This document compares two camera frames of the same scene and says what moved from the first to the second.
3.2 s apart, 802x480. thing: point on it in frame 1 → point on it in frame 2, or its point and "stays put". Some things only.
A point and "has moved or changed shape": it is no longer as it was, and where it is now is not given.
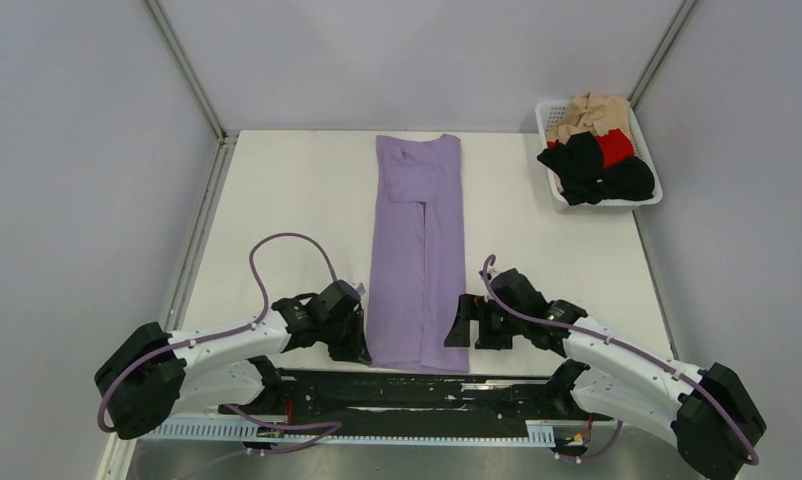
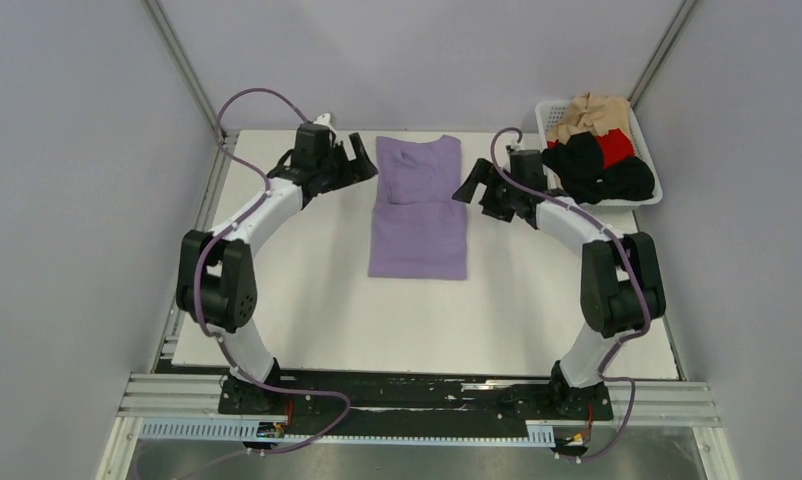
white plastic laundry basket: [549, 114] stays put
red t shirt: [616, 147] stays put
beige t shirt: [591, 113] stays put
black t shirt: [577, 166] stays put
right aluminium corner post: [656, 63] stays put
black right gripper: [473, 308] → [484, 174]
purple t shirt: [418, 269] has moved or changed shape
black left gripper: [357, 349] → [365, 168]
